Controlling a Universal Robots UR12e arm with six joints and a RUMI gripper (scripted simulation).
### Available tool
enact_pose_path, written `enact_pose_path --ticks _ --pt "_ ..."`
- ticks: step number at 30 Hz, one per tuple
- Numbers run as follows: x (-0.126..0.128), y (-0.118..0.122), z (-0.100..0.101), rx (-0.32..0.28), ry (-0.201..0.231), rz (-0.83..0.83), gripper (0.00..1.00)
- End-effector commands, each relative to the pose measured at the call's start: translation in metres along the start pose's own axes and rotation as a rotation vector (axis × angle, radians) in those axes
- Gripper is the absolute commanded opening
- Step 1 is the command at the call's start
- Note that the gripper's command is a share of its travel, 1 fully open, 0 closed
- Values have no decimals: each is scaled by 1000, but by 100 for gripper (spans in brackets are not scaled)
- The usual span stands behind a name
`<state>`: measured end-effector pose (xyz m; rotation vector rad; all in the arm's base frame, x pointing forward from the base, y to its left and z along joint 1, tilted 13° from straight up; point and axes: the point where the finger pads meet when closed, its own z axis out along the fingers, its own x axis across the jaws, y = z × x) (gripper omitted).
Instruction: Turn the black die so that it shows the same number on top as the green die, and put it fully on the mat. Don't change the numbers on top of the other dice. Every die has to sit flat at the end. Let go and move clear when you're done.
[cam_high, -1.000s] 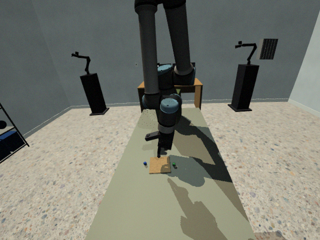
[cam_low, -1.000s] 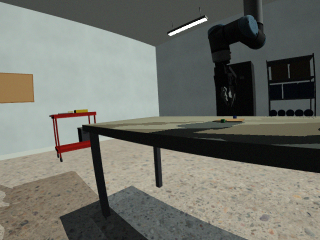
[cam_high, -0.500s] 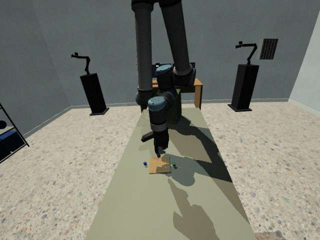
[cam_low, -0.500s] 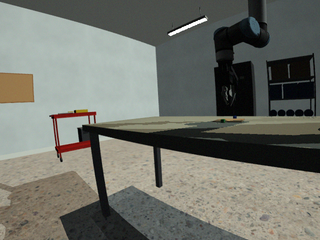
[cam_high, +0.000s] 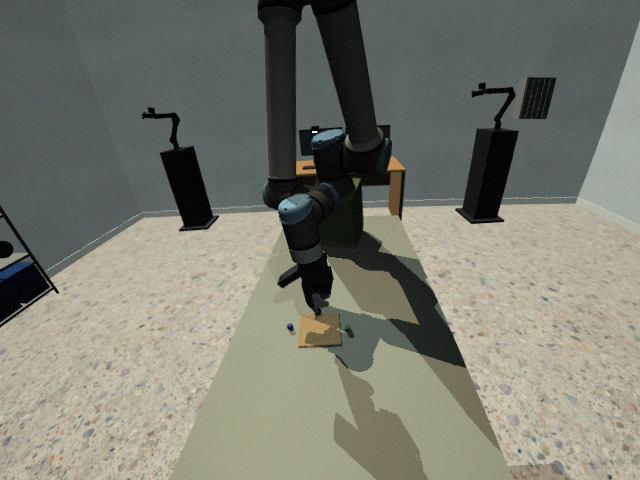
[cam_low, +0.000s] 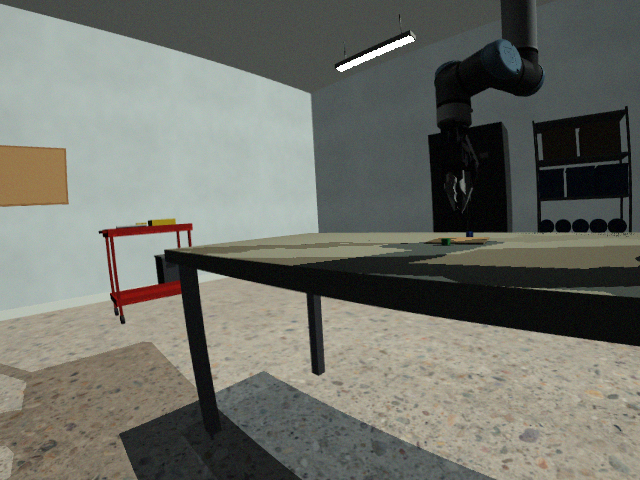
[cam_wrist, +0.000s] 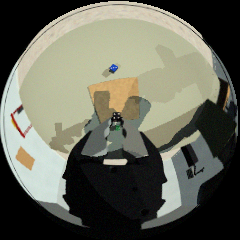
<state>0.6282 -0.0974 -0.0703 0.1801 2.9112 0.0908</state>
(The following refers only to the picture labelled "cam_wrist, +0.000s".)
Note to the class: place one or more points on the blue die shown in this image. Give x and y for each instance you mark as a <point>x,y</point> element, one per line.
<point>113,67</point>

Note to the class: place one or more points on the tan flat mat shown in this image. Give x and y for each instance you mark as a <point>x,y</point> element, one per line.
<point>120,95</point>

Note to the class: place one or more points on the green die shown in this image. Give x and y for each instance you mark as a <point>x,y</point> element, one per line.
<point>117,128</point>

